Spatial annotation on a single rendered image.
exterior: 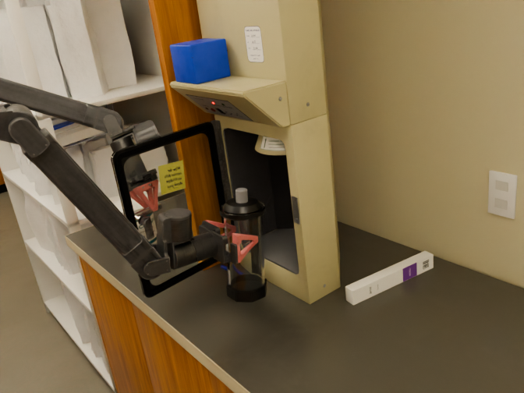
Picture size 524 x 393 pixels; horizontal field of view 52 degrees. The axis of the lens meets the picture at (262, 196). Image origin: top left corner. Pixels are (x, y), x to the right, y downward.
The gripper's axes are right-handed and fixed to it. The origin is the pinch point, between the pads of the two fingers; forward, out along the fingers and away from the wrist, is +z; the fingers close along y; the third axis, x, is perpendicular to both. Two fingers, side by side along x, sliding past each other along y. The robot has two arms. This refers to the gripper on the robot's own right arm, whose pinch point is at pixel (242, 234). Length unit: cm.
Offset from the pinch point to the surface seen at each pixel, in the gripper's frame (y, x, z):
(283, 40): -7.8, -44.2, 7.1
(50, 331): 195, 118, -3
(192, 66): 12.4, -38.7, -3.3
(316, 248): -7.9, 5.9, 16.6
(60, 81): 131, -27, 3
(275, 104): -7.8, -31.0, 4.6
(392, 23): -1, -47, 50
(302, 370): -25.0, 22.8, -3.6
